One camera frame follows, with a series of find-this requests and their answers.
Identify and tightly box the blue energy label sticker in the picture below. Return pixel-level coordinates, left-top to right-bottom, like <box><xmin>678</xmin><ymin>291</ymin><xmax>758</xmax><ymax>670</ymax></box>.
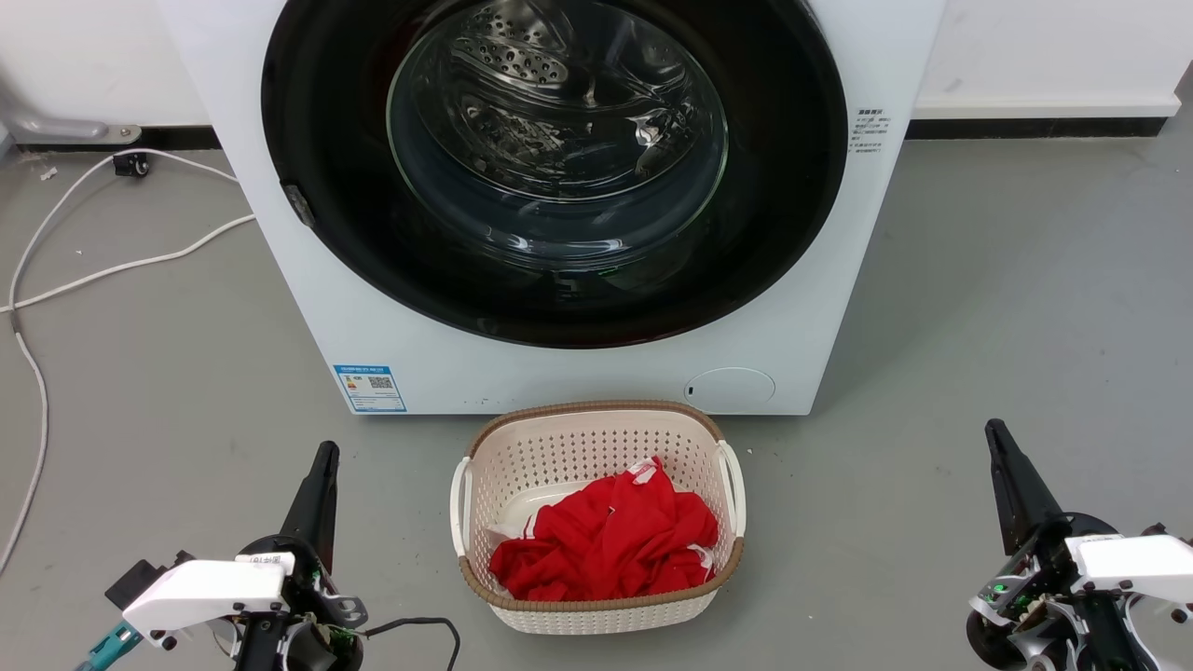
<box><xmin>333</xmin><ymin>364</ymin><xmax>408</xmax><ymax>414</ymax></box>

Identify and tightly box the stainless steel washer drum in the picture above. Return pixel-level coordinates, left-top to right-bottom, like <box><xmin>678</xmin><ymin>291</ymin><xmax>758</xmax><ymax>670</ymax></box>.
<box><xmin>391</xmin><ymin>0</ymin><xmax>728</xmax><ymax>201</ymax></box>

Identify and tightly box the red garment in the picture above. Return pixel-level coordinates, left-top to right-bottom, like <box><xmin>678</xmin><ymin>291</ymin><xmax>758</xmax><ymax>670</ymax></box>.
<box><xmin>489</xmin><ymin>457</ymin><xmax>720</xmax><ymax>602</ymax></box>

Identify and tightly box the small printed text label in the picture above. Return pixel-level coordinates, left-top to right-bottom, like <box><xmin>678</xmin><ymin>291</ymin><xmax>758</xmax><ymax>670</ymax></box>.
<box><xmin>849</xmin><ymin>106</ymin><xmax>887</xmax><ymax>156</ymax></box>

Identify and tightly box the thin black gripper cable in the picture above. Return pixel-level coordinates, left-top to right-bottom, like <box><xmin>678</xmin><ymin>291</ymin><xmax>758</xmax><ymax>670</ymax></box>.
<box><xmin>360</xmin><ymin>616</ymin><xmax>463</xmax><ymax>671</ymax></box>

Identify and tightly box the white floor cable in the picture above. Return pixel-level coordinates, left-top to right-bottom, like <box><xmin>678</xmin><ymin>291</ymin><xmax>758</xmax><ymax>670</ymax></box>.
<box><xmin>0</xmin><ymin>149</ymin><xmax>257</xmax><ymax>574</ymax></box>

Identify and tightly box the beige plastic laundry basket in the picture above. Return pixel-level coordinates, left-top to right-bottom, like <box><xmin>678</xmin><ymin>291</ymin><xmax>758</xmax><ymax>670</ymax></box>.
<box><xmin>450</xmin><ymin>401</ymin><xmax>747</xmax><ymax>637</ymax></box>

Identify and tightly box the white front-load washing machine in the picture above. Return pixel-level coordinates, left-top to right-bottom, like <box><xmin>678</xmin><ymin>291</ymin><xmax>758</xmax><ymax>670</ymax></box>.
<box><xmin>157</xmin><ymin>0</ymin><xmax>947</xmax><ymax>418</ymax></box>

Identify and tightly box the round white filter cover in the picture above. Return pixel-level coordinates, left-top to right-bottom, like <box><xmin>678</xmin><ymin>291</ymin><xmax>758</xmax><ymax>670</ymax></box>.
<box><xmin>684</xmin><ymin>367</ymin><xmax>776</xmax><ymax>407</ymax></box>

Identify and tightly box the black round glass washer door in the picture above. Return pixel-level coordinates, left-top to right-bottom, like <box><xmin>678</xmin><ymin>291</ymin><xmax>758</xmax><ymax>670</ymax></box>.
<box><xmin>261</xmin><ymin>0</ymin><xmax>849</xmax><ymax>350</ymax></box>

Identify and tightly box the teal cable connector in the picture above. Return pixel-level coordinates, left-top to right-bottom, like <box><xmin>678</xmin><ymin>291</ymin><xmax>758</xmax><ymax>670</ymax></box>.
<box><xmin>73</xmin><ymin>622</ymin><xmax>144</xmax><ymax>671</ymax></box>

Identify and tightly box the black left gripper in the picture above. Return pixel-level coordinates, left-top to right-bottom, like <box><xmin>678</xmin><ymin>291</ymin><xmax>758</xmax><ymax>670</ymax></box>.
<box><xmin>231</xmin><ymin>441</ymin><xmax>370</xmax><ymax>671</ymax></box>

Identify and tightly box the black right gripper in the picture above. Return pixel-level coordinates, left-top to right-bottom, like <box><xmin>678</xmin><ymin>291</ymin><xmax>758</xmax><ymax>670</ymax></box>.
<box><xmin>966</xmin><ymin>418</ymin><xmax>1193</xmax><ymax>671</ymax></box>

